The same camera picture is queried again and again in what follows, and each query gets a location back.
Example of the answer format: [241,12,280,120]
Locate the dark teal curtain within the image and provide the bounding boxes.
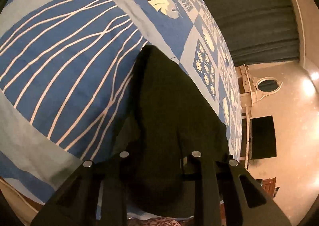
[204,0,299,66]

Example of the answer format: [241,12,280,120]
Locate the blue patterned bedsheet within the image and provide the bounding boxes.
[0,0,243,220]

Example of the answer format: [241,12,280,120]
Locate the brown wooden cabinet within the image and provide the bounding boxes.
[259,177,280,198]

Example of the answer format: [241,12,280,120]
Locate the white long tv shelf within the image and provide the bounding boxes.
[239,105,251,170]

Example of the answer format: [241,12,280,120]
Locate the black wall television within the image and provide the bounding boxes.
[251,115,277,160]

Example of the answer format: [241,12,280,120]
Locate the black pants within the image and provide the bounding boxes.
[116,45,229,217]

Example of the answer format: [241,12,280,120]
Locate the white oval mirror dresser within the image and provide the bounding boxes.
[236,64,283,108]

